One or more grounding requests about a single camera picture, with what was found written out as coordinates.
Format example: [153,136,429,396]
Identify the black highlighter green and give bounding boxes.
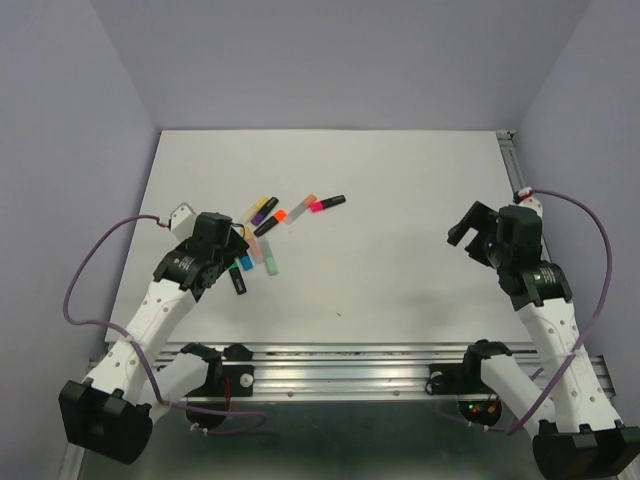
[228,262,247,295]

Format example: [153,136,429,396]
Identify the black highlighter blue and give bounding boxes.
[236,249,254,271]

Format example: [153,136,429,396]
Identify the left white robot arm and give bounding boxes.
[58,204,247,464]

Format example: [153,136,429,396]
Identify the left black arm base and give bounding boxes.
[157,343,266,436]

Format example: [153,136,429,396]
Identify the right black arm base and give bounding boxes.
[424,339,512,430]

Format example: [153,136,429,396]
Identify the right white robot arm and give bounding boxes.
[447,200,639,479]

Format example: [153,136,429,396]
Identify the yellow translucent highlighter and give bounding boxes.
[239,196,269,224]

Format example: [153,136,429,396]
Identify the translucent highlighter mint green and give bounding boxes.
[258,236,279,276]

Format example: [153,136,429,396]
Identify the black highlighter purple cap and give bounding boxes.
[251,197,279,226]

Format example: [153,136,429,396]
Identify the black highlighter orange cap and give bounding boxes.
[253,210,287,237]

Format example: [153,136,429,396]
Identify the black highlighter pink cap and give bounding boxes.
[310,195,346,213]

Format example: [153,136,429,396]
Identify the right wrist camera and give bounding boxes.
[513,187,543,216]

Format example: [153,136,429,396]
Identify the aluminium right rail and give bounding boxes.
[494,129,554,281]

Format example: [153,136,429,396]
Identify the aluminium rail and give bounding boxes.
[494,129,554,281]
[87,342,614,401]

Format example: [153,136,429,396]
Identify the aluminium front rail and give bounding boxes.
[87,342,614,401]

